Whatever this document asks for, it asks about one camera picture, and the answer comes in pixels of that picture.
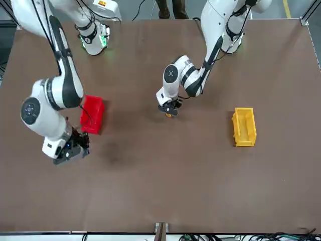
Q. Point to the red plastic storage box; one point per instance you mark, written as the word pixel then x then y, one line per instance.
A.
pixel 96 118

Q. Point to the aluminium frame post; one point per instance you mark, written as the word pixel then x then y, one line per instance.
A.
pixel 306 15

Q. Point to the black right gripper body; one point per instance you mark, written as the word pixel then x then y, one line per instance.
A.
pixel 71 151

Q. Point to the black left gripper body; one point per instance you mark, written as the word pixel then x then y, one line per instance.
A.
pixel 166 106

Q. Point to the white control box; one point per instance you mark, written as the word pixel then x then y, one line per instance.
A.
pixel 107 8

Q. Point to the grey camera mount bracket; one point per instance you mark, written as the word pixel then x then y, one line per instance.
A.
pixel 162 228

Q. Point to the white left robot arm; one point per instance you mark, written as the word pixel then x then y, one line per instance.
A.
pixel 213 20

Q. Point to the person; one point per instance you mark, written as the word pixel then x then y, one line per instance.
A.
pixel 175 7

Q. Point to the yellow-capped medicine bottle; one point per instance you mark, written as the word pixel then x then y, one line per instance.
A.
pixel 167 115

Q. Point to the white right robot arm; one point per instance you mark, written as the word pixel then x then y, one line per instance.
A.
pixel 45 118

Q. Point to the green circuit board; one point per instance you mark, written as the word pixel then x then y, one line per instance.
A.
pixel 186 237

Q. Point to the yellow plastic storage box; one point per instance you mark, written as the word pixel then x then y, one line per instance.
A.
pixel 250 130

